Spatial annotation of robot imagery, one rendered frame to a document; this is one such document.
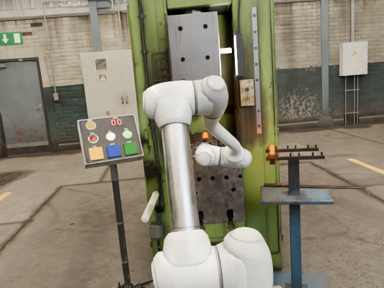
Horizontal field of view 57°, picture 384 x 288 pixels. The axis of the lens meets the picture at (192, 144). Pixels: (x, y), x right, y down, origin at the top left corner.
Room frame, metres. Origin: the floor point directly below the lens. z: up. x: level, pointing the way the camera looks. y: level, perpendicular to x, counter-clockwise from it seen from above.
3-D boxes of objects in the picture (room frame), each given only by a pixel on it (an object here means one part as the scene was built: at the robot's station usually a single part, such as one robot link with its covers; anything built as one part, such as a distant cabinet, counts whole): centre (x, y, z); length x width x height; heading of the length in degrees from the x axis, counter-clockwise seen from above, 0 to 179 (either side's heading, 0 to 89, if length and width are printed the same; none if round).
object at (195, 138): (2.39, -0.07, 0.96); 0.42 x 0.20 x 0.09; 177
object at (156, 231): (2.32, 0.29, 0.36); 0.09 x 0.07 x 0.12; 87
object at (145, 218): (2.11, 0.29, 0.62); 0.44 x 0.05 x 0.05; 177
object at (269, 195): (2.02, -0.59, 0.66); 0.40 x 0.30 x 0.02; 78
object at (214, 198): (2.40, -0.13, 0.69); 0.56 x 0.38 x 0.45; 177
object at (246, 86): (2.29, -0.38, 1.27); 0.09 x 0.02 x 0.17; 87
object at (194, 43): (2.39, -0.11, 1.56); 0.42 x 0.39 x 0.40; 177
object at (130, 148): (2.05, 0.37, 1.01); 0.07 x 0.05 x 0.07; 112
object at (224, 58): (2.71, -0.13, 1.37); 0.41 x 0.10 x 0.91; 87
